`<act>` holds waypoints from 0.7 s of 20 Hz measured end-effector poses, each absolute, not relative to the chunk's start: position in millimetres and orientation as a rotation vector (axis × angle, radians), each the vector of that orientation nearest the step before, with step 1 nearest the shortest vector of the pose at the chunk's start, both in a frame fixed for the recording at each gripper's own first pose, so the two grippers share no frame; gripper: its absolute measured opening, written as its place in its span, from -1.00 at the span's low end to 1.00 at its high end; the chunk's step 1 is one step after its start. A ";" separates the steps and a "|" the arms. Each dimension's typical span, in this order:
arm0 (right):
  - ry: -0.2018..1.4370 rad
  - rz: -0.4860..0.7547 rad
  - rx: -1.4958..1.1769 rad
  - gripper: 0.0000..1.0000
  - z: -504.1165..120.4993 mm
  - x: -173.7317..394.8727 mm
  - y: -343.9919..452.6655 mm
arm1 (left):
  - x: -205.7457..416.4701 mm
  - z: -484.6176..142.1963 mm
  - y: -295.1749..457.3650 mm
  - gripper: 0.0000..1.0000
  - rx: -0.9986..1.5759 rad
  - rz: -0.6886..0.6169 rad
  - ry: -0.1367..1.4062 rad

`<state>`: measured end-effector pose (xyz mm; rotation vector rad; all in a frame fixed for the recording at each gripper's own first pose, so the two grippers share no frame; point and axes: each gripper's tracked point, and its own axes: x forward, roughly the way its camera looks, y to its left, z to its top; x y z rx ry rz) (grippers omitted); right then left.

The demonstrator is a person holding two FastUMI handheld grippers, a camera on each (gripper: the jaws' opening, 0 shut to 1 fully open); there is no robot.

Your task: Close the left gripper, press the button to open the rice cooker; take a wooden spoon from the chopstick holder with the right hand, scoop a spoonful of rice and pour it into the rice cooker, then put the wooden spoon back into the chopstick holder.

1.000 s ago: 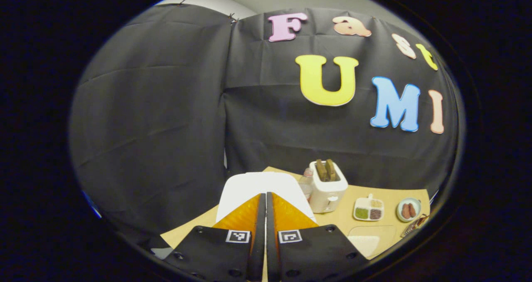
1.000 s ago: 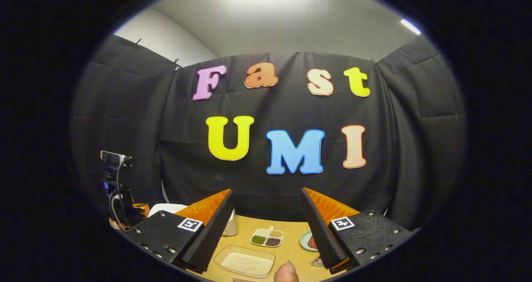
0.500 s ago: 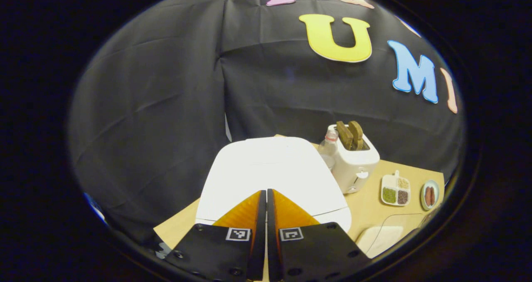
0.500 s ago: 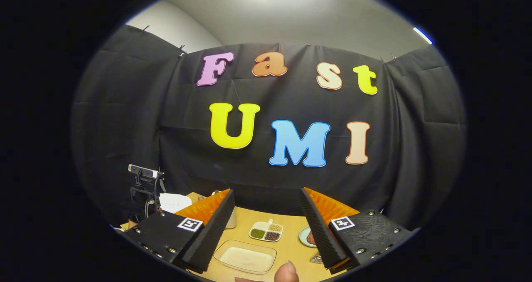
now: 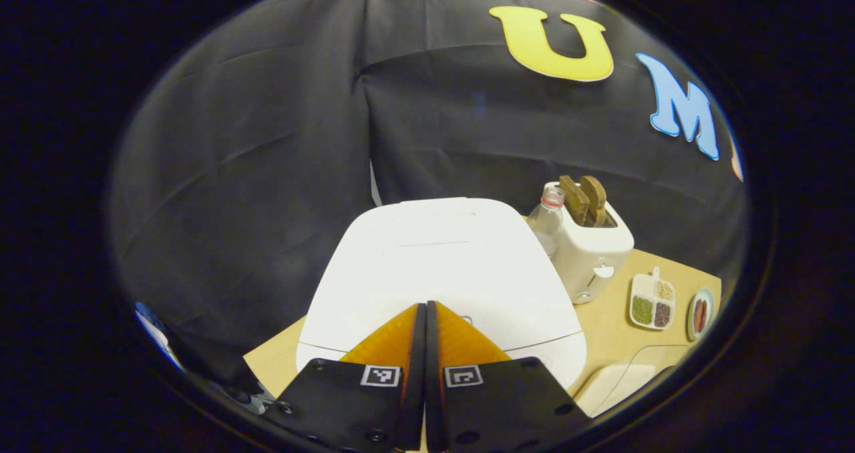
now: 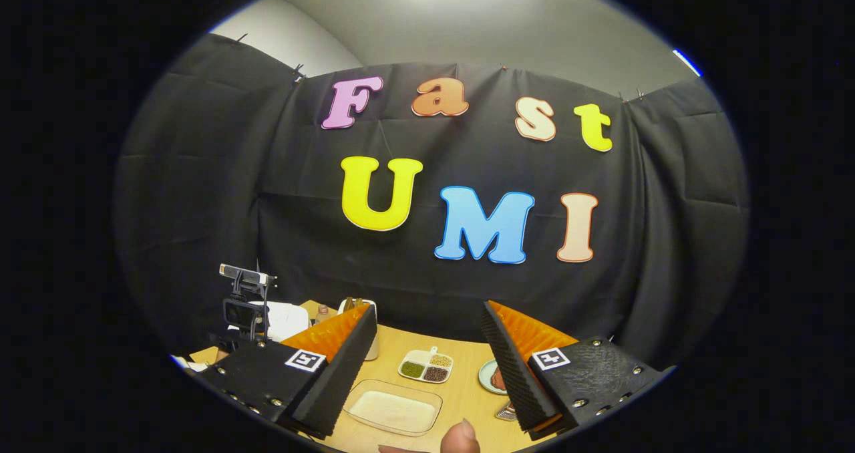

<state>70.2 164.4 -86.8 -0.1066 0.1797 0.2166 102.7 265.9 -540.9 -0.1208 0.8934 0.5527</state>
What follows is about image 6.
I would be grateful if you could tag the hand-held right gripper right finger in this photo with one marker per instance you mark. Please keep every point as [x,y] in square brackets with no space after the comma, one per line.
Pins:
[514,379]

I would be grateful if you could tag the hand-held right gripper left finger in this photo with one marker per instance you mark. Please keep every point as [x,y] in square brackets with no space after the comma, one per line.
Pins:
[347,373]

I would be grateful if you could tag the metal chopstick holder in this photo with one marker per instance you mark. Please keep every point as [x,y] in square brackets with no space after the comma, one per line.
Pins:
[507,413]

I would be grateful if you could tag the white rice cooker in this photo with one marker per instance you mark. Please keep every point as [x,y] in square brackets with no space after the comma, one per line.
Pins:
[290,319]

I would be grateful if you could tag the clear tray of white rice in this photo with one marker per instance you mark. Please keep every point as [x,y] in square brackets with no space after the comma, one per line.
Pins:
[394,409]

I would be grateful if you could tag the red meat slice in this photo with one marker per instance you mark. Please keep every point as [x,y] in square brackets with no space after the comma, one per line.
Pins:
[499,379]

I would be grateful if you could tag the pale green plate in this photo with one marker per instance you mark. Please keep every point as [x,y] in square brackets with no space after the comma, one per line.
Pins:
[486,373]

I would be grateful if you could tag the white toaster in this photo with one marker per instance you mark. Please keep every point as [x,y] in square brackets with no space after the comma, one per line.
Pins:
[372,349]

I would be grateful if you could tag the small clear plastic bottle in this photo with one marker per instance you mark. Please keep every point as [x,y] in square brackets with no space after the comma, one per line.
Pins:
[322,314]

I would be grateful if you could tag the white sectioned grain dish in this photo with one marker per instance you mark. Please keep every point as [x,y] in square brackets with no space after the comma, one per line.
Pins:
[422,358]

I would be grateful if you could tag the black backdrop cloth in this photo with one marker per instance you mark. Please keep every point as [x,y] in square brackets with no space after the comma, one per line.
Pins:
[200,206]

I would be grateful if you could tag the ceiling light panel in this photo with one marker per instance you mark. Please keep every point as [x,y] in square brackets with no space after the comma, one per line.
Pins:
[687,62]

